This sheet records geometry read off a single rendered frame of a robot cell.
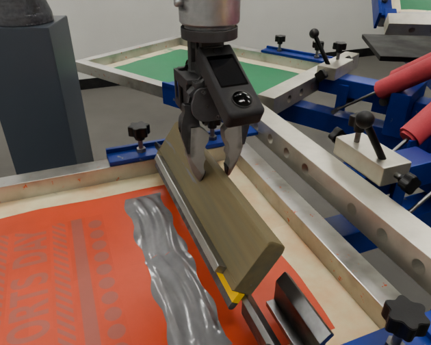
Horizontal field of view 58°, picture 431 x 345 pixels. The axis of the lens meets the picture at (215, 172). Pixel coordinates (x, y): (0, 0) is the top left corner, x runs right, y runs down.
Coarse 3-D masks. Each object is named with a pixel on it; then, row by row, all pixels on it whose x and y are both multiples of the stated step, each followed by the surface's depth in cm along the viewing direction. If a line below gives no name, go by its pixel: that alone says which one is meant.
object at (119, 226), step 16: (128, 192) 77; (144, 192) 77; (48, 208) 72; (64, 208) 72; (80, 208) 72; (96, 208) 72; (112, 208) 72; (176, 208) 72; (0, 224) 68; (16, 224) 68; (32, 224) 68; (48, 224) 68; (112, 224) 68; (128, 224) 68; (176, 224) 68; (112, 240) 65; (128, 240) 65; (192, 240) 65; (112, 256) 62; (128, 256) 62
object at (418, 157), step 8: (400, 152) 73; (408, 152) 73; (416, 152) 73; (424, 152) 73; (416, 160) 70; (424, 160) 70; (352, 168) 68; (416, 168) 69; (424, 168) 70; (424, 176) 71; (392, 184) 69; (424, 184) 73; (384, 192) 69
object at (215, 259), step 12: (156, 156) 69; (168, 168) 66; (168, 180) 62; (180, 192) 59; (180, 204) 57; (192, 216) 54; (192, 228) 52; (204, 228) 53; (204, 240) 49; (204, 252) 49; (216, 252) 48; (216, 264) 46
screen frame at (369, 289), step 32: (256, 160) 81; (0, 192) 73; (32, 192) 75; (288, 192) 71; (288, 224) 68; (320, 224) 63; (320, 256) 60; (352, 256) 57; (352, 288) 54; (384, 288) 51; (384, 320) 49
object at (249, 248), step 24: (168, 144) 70; (216, 168) 56; (192, 192) 58; (216, 192) 53; (240, 192) 53; (216, 216) 51; (240, 216) 48; (216, 240) 50; (240, 240) 46; (264, 240) 43; (240, 264) 45; (264, 264) 44; (240, 288) 44
